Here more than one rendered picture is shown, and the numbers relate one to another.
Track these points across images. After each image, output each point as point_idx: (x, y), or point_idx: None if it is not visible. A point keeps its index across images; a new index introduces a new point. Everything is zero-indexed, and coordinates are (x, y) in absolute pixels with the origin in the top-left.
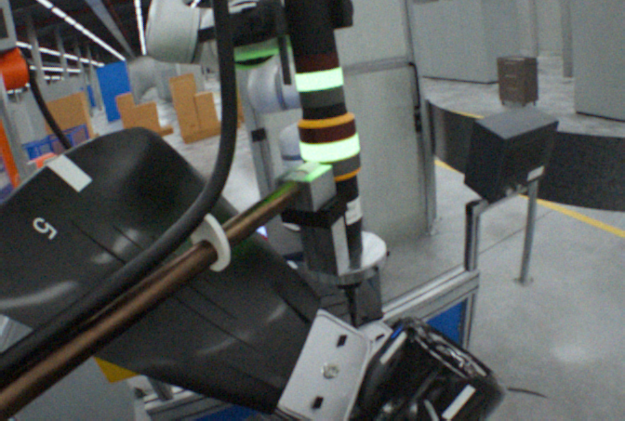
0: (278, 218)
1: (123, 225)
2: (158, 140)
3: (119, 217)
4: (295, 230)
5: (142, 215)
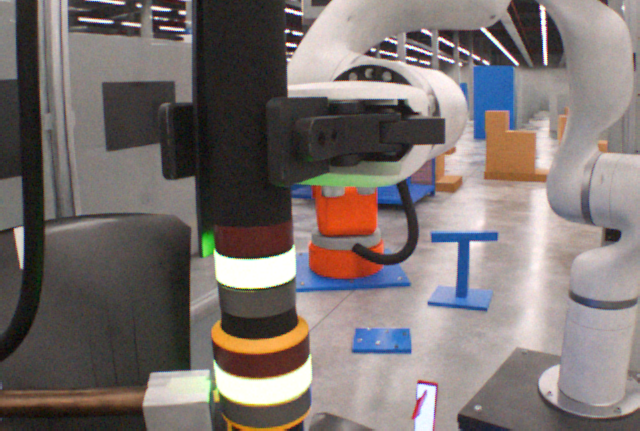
0: (542, 369)
1: (33, 324)
2: (174, 243)
3: (37, 315)
4: (544, 399)
5: (61, 324)
